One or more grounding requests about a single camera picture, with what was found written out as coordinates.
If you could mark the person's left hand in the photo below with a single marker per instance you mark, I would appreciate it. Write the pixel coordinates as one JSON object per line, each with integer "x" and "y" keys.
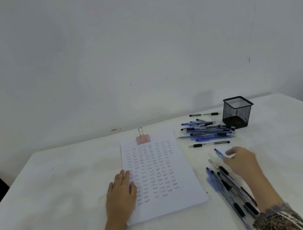
{"x": 121, "y": 199}

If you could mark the person's right hand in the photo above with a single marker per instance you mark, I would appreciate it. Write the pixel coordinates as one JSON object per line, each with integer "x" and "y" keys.
{"x": 245, "y": 165}

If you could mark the person's left little finger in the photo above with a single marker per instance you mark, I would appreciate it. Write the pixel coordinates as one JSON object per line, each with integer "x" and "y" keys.
{"x": 110, "y": 187}

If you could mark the person's left thumb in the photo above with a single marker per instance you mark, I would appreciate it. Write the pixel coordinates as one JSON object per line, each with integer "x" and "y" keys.
{"x": 133, "y": 189}

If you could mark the person's right fingers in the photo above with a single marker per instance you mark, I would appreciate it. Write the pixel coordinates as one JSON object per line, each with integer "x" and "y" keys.
{"x": 232, "y": 152}

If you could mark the blue capped pen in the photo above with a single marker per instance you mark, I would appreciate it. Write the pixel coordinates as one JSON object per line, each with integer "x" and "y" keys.
{"x": 219, "y": 153}

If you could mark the white tally-marked paper stack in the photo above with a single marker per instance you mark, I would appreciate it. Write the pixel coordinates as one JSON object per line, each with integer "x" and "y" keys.
{"x": 162, "y": 176}

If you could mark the person's right forearm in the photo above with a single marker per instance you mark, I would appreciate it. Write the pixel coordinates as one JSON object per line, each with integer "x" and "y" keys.
{"x": 266, "y": 195}

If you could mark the black ballpoint pen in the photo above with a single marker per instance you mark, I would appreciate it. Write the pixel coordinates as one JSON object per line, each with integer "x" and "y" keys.
{"x": 209, "y": 144}
{"x": 204, "y": 114}

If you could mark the pile of blue ballpoint pens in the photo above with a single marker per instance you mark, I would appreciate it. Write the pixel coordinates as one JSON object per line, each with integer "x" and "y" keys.
{"x": 207, "y": 132}

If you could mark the black mesh pen holder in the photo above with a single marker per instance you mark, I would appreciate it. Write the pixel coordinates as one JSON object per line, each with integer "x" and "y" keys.
{"x": 237, "y": 113}

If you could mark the bundle of clear ballpoint pens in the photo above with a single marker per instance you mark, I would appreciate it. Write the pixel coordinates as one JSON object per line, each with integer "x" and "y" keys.
{"x": 232, "y": 192}

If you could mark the pink binder clip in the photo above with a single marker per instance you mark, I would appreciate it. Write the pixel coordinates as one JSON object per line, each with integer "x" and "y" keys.
{"x": 142, "y": 138}

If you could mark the patterned brown right sleeve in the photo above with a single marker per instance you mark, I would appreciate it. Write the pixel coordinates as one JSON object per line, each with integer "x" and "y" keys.
{"x": 279, "y": 221}

